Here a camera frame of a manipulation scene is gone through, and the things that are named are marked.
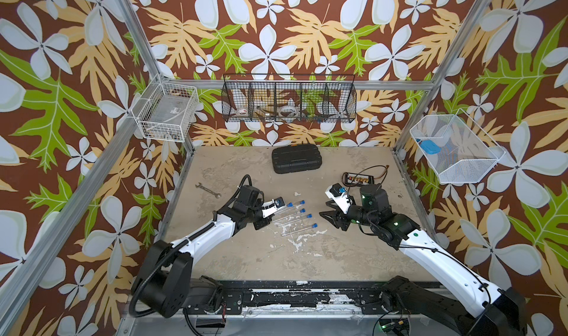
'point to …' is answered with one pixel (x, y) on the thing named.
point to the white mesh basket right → (458, 151)
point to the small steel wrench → (217, 195)
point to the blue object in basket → (430, 146)
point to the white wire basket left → (166, 111)
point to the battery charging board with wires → (367, 176)
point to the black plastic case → (296, 158)
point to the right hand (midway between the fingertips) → (323, 207)
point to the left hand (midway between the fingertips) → (271, 207)
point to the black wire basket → (289, 98)
